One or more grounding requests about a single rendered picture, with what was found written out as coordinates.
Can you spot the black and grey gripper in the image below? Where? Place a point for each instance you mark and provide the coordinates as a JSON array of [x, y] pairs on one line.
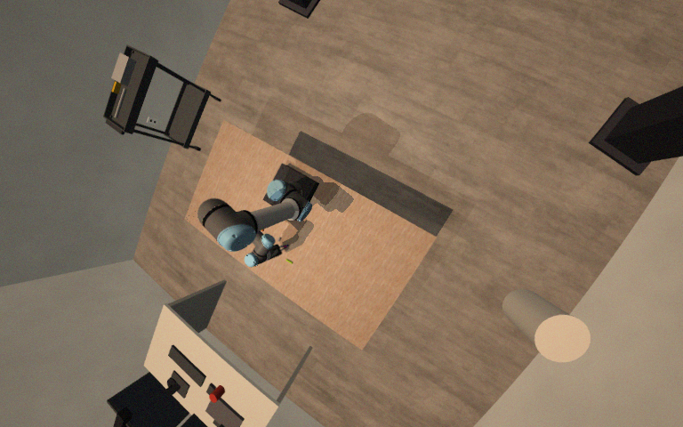
[[272, 254]]

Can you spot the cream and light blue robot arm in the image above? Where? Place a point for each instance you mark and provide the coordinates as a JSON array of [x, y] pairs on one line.
[[236, 230]]

